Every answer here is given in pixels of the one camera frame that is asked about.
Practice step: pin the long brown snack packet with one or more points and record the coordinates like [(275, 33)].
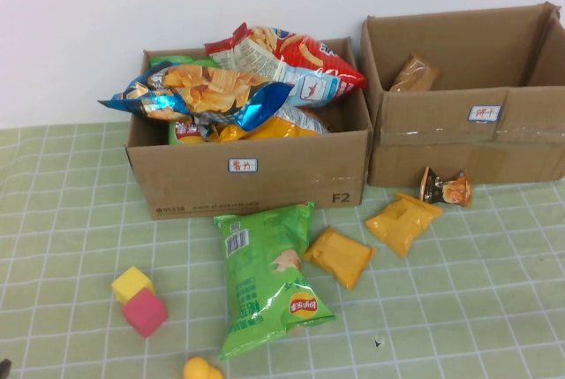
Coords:
[(415, 74)]

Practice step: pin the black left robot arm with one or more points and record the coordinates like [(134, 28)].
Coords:
[(3, 366)]

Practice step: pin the red fries snack bag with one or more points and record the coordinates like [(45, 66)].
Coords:
[(318, 56)]

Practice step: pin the small black orange snack packet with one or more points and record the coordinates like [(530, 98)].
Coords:
[(446, 191)]

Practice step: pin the cardboard box marked F2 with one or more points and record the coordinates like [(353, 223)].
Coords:
[(287, 176)]

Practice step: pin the yellow chip bag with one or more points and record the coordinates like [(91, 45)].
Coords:
[(282, 127)]

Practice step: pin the green bag with red label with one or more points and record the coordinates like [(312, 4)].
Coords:
[(185, 131)]

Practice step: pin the blue chip bag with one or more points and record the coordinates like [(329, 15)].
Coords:
[(212, 87)]

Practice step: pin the large green Lay's chip bag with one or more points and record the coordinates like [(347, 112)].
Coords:
[(260, 273)]

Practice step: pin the large taped cardboard box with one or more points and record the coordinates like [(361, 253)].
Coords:
[(424, 153)]

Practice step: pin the plain green chip bag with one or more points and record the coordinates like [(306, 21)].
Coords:
[(176, 60)]

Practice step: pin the yellow foam cube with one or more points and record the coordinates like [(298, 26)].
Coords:
[(130, 282)]

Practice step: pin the pink foam cube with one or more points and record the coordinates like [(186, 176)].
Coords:
[(143, 313)]

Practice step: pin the green checkered tablecloth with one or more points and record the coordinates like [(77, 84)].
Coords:
[(88, 229)]

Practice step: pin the yellow rubber duck toy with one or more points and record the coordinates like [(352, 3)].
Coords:
[(198, 371)]

